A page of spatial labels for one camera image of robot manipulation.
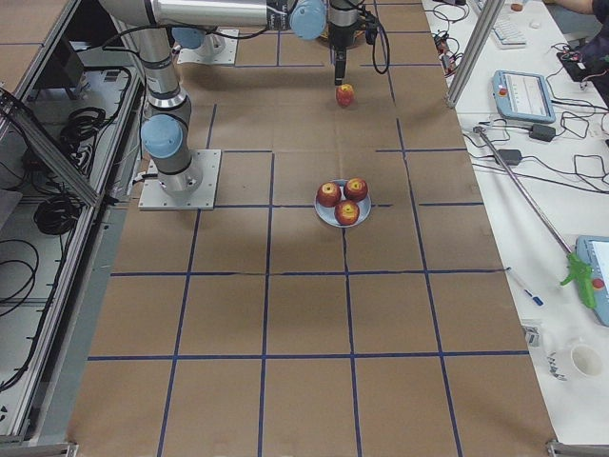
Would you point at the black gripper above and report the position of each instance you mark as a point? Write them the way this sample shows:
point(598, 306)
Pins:
point(340, 36)

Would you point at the red apple with yellow top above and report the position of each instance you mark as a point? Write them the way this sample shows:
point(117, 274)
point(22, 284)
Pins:
point(344, 95)

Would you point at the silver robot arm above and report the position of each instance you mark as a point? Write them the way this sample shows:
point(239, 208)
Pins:
point(164, 134)
point(307, 19)

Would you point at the red apple plate back left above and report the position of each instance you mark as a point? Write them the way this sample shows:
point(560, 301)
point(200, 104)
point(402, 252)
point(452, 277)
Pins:
point(355, 189)

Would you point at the red apple plate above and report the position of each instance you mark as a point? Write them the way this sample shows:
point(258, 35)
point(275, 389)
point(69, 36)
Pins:
point(329, 194)
point(347, 213)
point(355, 189)

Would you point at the red apple plate back right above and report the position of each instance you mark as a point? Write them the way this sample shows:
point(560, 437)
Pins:
point(329, 194)

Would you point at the red apple plate front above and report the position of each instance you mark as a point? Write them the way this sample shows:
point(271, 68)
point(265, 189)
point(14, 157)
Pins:
point(347, 213)

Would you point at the light blue plate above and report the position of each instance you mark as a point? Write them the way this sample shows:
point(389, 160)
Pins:
point(327, 214)

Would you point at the white keyboard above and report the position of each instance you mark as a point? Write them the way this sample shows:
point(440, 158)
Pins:
point(507, 35)

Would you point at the blue teach pendant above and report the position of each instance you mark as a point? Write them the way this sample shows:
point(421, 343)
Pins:
point(593, 252)
point(523, 96)

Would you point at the black power adapter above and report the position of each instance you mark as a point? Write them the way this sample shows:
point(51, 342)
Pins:
point(541, 132)

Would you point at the blue white pen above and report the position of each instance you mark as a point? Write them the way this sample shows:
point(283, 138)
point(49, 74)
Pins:
point(523, 287)

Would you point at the metal rod reacher tool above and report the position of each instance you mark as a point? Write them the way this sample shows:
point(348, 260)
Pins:
point(578, 271)

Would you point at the white paper cup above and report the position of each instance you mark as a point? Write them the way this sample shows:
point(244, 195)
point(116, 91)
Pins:
point(574, 362)

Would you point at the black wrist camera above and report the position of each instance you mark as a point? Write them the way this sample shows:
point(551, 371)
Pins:
point(371, 29)

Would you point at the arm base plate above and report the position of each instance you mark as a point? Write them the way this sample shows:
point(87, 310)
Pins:
point(194, 188)
point(214, 50)

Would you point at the aluminium frame post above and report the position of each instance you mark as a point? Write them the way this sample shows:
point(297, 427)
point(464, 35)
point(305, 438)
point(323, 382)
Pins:
point(480, 33)

